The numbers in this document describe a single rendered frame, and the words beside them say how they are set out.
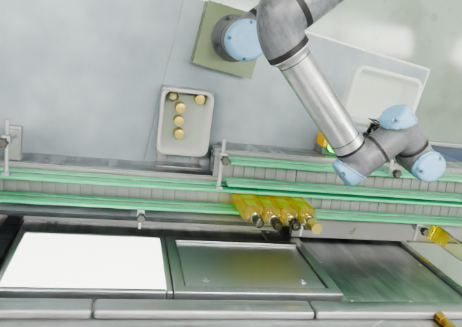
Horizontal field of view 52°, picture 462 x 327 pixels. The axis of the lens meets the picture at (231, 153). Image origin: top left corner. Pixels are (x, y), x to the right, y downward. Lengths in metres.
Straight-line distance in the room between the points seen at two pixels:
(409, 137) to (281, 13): 0.41
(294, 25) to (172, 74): 0.75
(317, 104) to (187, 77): 0.72
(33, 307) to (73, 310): 0.09
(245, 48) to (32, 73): 0.71
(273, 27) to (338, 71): 0.86
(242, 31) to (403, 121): 0.52
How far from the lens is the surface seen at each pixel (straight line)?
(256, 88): 1.71
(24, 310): 1.20
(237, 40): 1.37
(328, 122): 1.06
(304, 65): 1.01
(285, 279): 1.41
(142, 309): 1.20
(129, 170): 1.58
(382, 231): 1.91
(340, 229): 1.83
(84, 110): 1.67
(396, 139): 1.14
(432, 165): 1.19
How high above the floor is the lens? 2.39
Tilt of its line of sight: 71 degrees down
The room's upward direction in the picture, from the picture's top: 142 degrees clockwise
